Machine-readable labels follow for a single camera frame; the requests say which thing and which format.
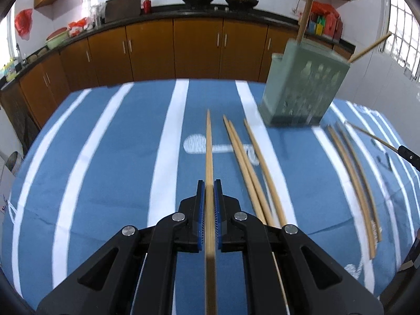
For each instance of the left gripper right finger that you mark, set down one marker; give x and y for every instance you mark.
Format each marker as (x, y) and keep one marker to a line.
(286, 272)

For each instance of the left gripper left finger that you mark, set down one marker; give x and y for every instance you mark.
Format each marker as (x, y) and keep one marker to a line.
(133, 272)

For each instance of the wooden chopstick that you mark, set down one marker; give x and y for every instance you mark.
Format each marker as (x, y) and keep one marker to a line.
(260, 203)
(364, 181)
(304, 21)
(363, 52)
(348, 158)
(241, 159)
(210, 233)
(271, 186)
(384, 143)

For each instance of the right window with bars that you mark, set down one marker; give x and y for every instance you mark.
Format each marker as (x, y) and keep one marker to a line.
(403, 44)

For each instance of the green perforated utensil holder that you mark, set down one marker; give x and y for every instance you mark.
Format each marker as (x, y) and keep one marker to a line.
(302, 83)

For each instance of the blue white striped tablecloth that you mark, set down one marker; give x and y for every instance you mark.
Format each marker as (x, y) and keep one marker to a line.
(127, 155)

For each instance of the red thermos pair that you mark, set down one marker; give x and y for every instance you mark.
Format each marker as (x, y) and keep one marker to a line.
(333, 28)

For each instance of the black wok with lid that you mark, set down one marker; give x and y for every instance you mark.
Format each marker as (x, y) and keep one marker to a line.
(242, 4)

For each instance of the yellow detergent bottle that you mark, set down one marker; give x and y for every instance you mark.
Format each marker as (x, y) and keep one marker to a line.
(9, 71)

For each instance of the lower wooden cabinets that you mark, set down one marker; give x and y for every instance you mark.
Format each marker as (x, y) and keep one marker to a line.
(158, 46)

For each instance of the green basin with red lid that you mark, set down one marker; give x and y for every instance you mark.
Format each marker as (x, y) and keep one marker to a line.
(57, 37)

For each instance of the orange plastic bag on counter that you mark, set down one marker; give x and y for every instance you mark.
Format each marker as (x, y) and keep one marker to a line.
(77, 27)

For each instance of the dark wooden cutting board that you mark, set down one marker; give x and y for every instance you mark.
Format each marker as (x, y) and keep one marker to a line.
(116, 10)

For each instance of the red bottle on counter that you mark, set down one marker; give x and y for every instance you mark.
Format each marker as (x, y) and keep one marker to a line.
(147, 6)

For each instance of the red plastic bag on wall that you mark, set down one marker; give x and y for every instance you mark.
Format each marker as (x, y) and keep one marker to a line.
(23, 23)

